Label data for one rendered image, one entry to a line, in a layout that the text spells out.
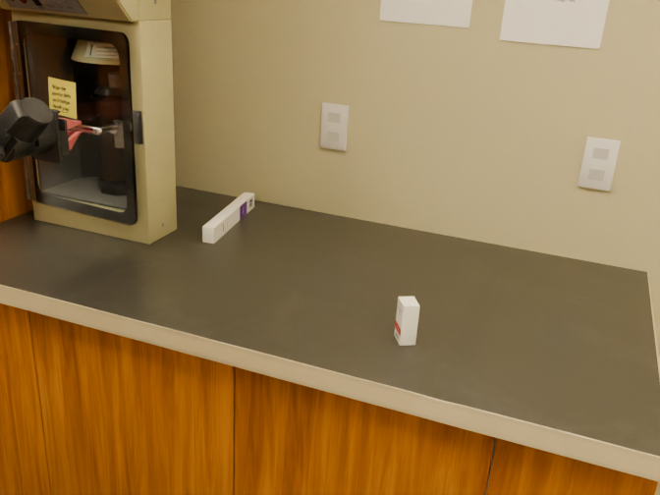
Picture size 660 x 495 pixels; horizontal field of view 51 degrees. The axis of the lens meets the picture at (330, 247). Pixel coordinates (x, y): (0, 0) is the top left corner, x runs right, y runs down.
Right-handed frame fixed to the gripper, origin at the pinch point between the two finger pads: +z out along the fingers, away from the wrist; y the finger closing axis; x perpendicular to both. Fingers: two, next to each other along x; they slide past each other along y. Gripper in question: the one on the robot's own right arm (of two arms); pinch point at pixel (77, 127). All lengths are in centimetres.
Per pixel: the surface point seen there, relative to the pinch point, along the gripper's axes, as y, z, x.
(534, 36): 21, 50, -82
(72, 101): 3.9, 4.6, 4.5
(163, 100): 4.6, 14.0, -11.4
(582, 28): 24, 50, -92
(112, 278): -26.0, -11.1, -15.2
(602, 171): -6, 49, -102
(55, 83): 7.1, 4.9, 8.8
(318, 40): 16, 50, -32
